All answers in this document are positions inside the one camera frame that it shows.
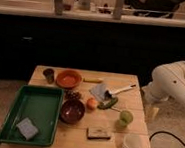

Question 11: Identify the wooden block eraser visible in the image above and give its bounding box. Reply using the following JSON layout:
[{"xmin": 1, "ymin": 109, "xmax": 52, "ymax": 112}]
[{"xmin": 86, "ymin": 127, "xmax": 111, "ymax": 140}]

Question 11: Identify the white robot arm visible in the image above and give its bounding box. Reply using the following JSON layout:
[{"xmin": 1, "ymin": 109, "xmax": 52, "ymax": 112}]
[{"xmin": 143, "ymin": 60, "xmax": 185, "ymax": 107}]

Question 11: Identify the green plastic tray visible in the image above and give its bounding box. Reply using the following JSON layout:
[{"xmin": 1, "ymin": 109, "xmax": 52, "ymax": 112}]
[{"xmin": 0, "ymin": 85, "xmax": 64, "ymax": 147}]

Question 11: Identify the yellow marker pen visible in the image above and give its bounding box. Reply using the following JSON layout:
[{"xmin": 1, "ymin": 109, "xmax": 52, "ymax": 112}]
[{"xmin": 83, "ymin": 78, "xmax": 102, "ymax": 83}]

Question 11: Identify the grey cloth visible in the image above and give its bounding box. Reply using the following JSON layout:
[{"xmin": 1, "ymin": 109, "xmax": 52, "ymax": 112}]
[{"xmin": 89, "ymin": 83, "xmax": 106, "ymax": 102}]

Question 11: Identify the orange bowl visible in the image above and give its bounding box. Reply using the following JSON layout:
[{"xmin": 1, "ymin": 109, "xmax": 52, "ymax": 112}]
[{"xmin": 56, "ymin": 69, "xmax": 82, "ymax": 89}]

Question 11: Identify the orange fruit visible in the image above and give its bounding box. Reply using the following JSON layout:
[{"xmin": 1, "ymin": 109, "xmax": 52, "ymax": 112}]
[{"xmin": 86, "ymin": 98, "xmax": 98, "ymax": 110}]

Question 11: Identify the pine cone cluster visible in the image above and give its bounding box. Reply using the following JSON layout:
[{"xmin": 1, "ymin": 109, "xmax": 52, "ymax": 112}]
[{"xmin": 65, "ymin": 90, "xmax": 82, "ymax": 100}]

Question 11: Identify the green cucumber toy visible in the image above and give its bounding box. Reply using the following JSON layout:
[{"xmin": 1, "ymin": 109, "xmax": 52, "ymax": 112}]
[{"xmin": 97, "ymin": 97, "xmax": 118, "ymax": 110}]

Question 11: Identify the dark brown bowl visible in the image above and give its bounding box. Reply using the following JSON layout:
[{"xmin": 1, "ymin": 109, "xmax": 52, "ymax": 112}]
[{"xmin": 60, "ymin": 99, "xmax": 85, "ymax": 125}]

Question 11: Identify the dark cup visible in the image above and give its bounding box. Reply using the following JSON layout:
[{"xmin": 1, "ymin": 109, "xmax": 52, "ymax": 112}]
[{"xmin": 43, "ymin": 68, "xmax": 55, "ymax": 84}]

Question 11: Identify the blue-grey sponge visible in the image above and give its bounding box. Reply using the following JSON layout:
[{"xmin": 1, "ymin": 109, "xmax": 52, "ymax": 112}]
[{"xmin": 17, "ymin": 117, "xmax": 38, "ymax": 141}]

